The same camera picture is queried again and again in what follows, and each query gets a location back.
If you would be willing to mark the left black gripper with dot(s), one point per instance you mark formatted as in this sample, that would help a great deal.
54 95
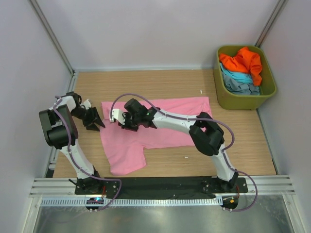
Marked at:
94 116

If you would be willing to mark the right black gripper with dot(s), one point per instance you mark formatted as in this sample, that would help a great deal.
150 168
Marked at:
126 115

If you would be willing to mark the pink t shirt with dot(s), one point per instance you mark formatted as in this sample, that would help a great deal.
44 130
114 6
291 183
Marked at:
124 149

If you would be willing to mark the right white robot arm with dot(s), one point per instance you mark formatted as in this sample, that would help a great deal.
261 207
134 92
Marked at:
206 134

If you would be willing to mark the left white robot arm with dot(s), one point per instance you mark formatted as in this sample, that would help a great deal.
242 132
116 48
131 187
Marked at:
60 132

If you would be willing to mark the olive green plastic bin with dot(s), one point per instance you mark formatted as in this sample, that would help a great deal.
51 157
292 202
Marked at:
231 101

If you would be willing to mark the grey blue t shirt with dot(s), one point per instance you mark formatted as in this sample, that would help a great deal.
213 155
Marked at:
240 86

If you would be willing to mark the light blue t shirt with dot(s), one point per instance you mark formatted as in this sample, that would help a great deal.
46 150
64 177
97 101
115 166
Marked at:
238 76

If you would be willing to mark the orange t shirt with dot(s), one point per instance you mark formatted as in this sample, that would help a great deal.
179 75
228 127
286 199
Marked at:
245 61

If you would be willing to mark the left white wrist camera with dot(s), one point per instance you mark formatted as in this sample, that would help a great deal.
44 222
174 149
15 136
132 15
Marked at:
86 105

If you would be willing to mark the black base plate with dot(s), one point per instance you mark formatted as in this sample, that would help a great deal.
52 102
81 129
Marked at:
159 188

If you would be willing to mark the aluminium front rail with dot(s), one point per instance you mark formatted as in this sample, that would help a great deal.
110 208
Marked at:
263 185

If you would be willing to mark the slotted cable duct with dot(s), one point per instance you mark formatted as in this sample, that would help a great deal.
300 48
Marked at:
96 202

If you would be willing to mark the left aluminium corner post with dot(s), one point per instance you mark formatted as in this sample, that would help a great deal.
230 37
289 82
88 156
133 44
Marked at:
46 25

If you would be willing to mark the aluminium corner post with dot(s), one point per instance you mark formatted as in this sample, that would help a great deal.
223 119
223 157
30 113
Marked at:
46 25
276 12

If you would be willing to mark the right aluminium corner post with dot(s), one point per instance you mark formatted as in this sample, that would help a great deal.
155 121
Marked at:
276 12

